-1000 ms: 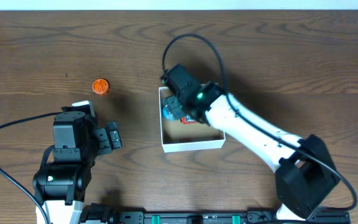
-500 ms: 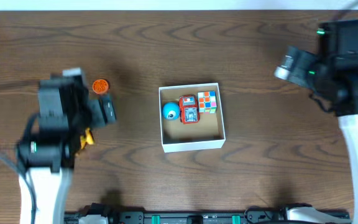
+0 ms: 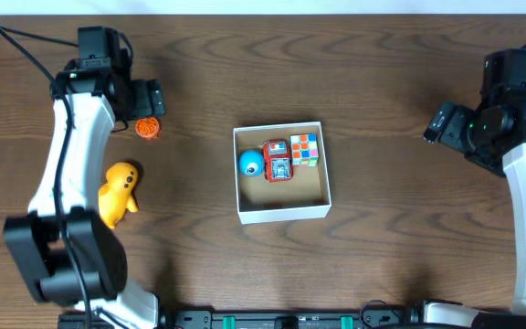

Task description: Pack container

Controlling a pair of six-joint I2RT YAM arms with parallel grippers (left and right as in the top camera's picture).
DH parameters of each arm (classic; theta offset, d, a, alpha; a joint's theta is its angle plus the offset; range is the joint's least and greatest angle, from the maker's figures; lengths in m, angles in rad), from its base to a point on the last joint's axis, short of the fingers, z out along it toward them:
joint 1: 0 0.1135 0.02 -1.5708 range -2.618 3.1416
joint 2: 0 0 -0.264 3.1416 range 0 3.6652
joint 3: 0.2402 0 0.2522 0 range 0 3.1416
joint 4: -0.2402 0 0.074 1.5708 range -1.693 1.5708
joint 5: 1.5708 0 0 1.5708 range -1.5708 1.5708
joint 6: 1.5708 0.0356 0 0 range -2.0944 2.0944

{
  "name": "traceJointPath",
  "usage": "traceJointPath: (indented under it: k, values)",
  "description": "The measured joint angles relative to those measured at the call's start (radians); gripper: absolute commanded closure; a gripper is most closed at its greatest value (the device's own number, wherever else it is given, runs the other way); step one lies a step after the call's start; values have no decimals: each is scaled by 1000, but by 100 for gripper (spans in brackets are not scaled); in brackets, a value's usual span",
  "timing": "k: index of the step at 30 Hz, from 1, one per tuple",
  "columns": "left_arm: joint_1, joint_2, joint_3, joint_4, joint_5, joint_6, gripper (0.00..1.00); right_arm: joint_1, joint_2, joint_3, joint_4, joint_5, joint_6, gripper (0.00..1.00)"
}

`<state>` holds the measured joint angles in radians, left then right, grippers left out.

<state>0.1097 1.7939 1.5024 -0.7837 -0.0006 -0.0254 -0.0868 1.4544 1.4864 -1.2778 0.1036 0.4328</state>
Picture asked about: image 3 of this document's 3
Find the white cardboard box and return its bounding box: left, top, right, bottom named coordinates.
left=233, top=122, right=331, bottom=224

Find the colourful puzzle cube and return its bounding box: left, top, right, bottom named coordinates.
left=289, top=133, right=320, bottom=167

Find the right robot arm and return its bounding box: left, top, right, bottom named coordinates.
left=406, top=46, right=526, bottom=328

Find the yellow duck figure toy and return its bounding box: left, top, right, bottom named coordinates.
left=99, top=162, right=139, bottom=229

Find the blue ball with eye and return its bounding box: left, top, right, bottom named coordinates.
left=238, top=150, right=265, bottom=176

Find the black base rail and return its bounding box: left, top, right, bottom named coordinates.
left=57, top=308, right=428, bottom=329

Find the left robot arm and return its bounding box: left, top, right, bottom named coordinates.
left=3, top=26, right=169, bottom=328

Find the red toy truck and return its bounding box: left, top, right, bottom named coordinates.
left=263, top=139, right=293, bottom=183

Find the orange round ridged toy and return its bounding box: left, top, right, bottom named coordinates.
left=135, top=117, right=162, bottom=140

